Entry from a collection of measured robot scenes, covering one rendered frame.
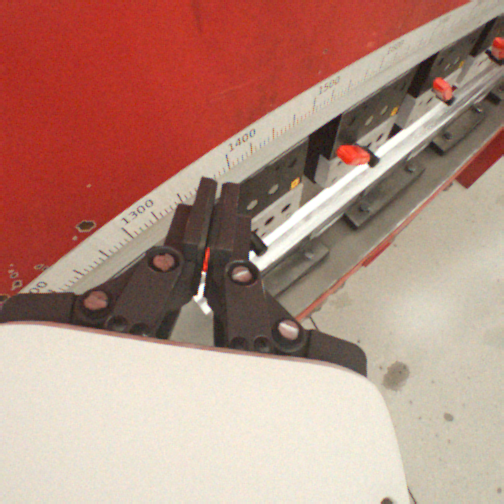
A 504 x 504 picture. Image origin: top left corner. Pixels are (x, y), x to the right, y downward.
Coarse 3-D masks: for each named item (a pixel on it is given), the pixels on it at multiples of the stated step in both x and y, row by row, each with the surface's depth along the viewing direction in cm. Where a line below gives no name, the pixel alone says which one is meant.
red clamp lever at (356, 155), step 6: (354, 144) 38; (342, 150) 31; (348, 150) 31; (354, 150) 32; (360, 150) 33; (366, 150) 37; (342, 156) 32; (348, 156) 31; (354, 156) 31; (360, 156) 33; (366, 156) 34; (372, 156) 37; (348, 162) 32; (354, 162) 32; (360, 162) 34; (366, 162) 35; (372, 162) 37; (378, 162) 38
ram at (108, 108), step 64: (0, 0) 7; (64, 0) 9; (128, 0) 10; (192, 0) 12; (256, 0) 14; (320, 0) 16; (384, 0) 20; (448, 0) 25; (0, 64) 9; (64, 64) 10; (128, 64) 12; (192, 64) 15; (256, 64) 17; (320, 64) 21; (0, 128) 10; (64, 128) 13; (128, 128) 15; (192, 128) 18; (0, 192) 13; (64, 192) 15; (128, 192) 19; (0, 256) 15; (64, 256) 19; (128, 256) 24
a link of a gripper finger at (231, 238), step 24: (216, 216) 10; (240, 216) 11; (216, 240) 9; (240, 240) 10; (216, 264) 9; (216, 288) 9; (264, 288) 9; (216, 312) 10; (288, 312) 9; (288, 336) 8
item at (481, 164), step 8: (488, 64) 117; (456, 88) 138; (496, 136) 136; (496, 144) 139; (488, 152) 146; (496, 152) 142; (480, 160) 153; (488, 160) 149; (496, 160) 145; (472, 168) 161; (480, 168) 156; (488, 168) 152; (464, 176) 170; (472, 176) 165; (480, 176) 160; (464, 184) 173; (472, 184) 168
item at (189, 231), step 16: (208, 192) 10; (176, 208) 11; (192, 208) 10; (208, 208) 10; (176, 224) 10; (192, 224) 9; (208, 224) 10; (176, 240) 10; (192, 240) 9; (208, 240) 13; (192, 256) 9; (128, 272) 8; (192, 272) 9; (96, 288) 8; (112, 288) 8; (192, 288) 10; (80, 304) 7; (96, 304) 7; (112, 304) 7; (176, 304) 9; (80, 320) 7; (96, 320) 7
